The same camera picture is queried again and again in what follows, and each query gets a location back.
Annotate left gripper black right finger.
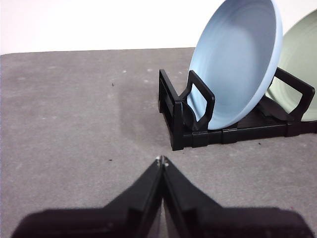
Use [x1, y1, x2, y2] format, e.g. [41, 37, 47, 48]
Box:
[162, 157, 316, 238]

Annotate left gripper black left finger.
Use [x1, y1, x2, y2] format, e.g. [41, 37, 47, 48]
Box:
[11, 156, 164, 238]

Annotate blue round plate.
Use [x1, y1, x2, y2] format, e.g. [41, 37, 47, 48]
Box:
[182, 0, 284, 130]

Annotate pale green round plate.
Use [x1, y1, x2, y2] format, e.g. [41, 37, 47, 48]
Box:
[265, 9, 317, 122]

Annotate black plastic plate rack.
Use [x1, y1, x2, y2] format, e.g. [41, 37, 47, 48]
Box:
[158, 66, 317, 151]

